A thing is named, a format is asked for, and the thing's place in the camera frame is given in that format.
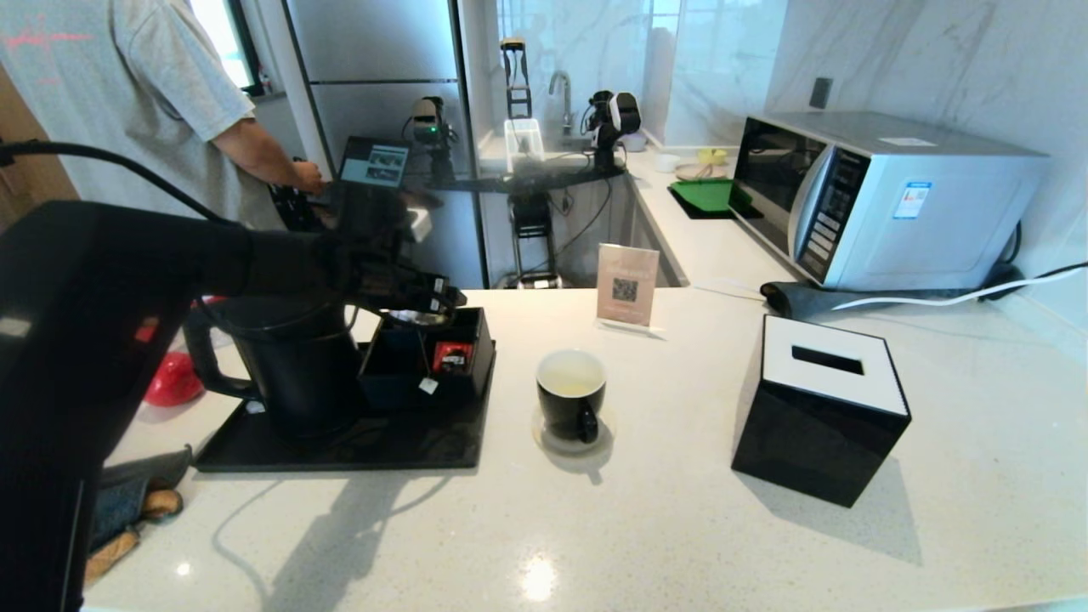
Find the black tissue box white lid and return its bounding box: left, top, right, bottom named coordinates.
left=731, top=314, right=913, bottom=508

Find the dark gray cloth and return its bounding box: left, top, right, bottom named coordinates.
left=758, top=279, right=1021, bottom=322

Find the red round fruit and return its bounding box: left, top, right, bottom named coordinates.
left=143, top=351, right=205, bottom=407

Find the bright window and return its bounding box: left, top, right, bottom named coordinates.
left=189, top=0, right=263, bottom=94

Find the dark oven mitt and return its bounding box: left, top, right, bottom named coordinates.
left=89, top=446, right=195, bottom=553

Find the silver microwave oven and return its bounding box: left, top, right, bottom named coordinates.
left=731, top=110, right=1048, bottom=292

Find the open laptop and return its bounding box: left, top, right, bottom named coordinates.
left=336, top=136, right=413, bottom=192

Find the black mug white inside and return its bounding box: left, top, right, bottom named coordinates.
left=536, top=348, right=609, bottom=445

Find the red sachet packet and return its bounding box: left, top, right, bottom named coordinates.
left=432, top=342, right=473, bottom=375

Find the black serving tray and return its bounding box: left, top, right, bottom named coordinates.
left=194, top=340, right=496, bottom=473

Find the pink QR code sign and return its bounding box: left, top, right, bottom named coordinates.
left=595, top=243, right=666, bottom=341

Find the black compartment organizer box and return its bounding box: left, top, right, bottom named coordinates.
left=357, top=308, right=496, bottom=411

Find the tea bag with string tag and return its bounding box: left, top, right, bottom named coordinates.
left=387, top=310, right=450, bottom=397

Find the black electric kettle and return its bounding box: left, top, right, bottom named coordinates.
left=183, top=293, right=365, bottom=439

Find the green mat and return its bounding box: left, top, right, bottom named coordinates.
left=667, top=178, right=756, bottom=215

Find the white power cable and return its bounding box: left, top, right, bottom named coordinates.
left=829, top=265, right=1088, bottom=311

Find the brown cork pad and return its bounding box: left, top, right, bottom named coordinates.
left=83, top=490, right=184, bottom=586

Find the chrome faucet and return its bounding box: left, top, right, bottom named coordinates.
left=548, top=71, right=575, bottom=137

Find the black power cable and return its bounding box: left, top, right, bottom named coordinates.
left=977, top=223, right=1088, bottom=294

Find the person in gray t-shirt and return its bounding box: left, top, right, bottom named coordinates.
left=0, top=0, right=328, bottom=230

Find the round translucent coaster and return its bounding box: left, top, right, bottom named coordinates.
left=532, top=406, right=615, bottom=456

